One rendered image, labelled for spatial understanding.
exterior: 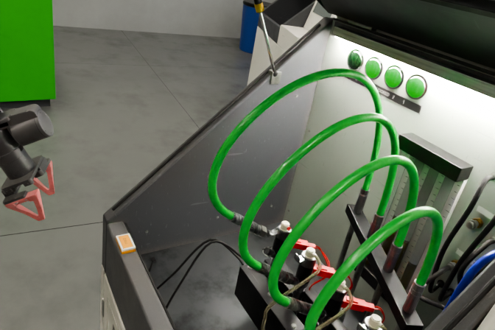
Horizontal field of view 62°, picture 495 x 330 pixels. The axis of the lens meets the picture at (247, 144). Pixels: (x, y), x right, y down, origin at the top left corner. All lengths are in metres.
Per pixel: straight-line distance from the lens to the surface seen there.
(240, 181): 1.13
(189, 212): 1.11
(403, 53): 0.91
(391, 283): 0.80
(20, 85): 3.97
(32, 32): 3.85
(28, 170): 0.97
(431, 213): 0.60
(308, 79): 0.67
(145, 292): 0.88
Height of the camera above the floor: 1.58
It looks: 25 degrees down
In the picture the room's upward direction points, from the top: 11 degrees clockwise
